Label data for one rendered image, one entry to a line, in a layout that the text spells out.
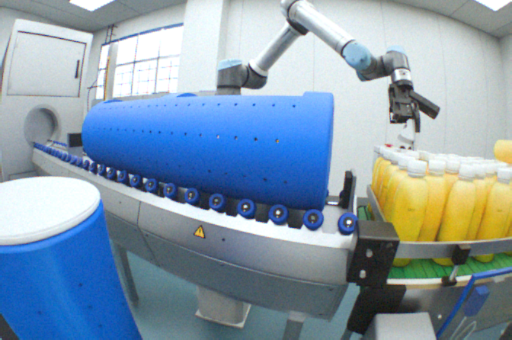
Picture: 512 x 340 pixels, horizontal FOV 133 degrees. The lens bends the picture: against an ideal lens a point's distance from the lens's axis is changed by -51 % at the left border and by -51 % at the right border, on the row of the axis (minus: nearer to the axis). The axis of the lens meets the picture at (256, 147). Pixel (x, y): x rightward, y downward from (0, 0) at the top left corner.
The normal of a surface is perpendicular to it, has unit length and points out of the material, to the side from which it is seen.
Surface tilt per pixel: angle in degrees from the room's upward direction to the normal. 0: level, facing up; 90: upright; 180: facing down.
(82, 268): 90
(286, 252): 70
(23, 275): 90
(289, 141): 77
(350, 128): 90
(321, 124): 64
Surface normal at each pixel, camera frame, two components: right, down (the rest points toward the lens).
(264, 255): -0.32, -0.25
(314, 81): -0.22, 0.10
